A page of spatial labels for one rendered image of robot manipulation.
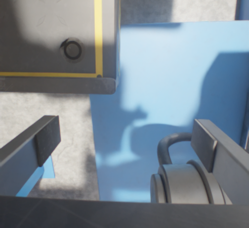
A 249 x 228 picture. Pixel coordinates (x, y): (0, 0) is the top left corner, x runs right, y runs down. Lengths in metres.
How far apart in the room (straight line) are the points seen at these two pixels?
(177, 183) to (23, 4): 0.35
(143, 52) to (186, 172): 0.39
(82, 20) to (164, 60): 0.30
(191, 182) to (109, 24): 0.26
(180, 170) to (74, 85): 0.22
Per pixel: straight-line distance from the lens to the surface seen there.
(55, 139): 0.16
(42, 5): 0.35
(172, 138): 0.40
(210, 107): 0.63
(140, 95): 0.56
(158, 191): 0.23
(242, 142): 0.71
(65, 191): 0.96
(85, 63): 0.32
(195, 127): 0.16
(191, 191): 0.23
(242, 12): 0.75
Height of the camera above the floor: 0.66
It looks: 74 degrees down
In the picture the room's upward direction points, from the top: 174 degrees counter-clockwise
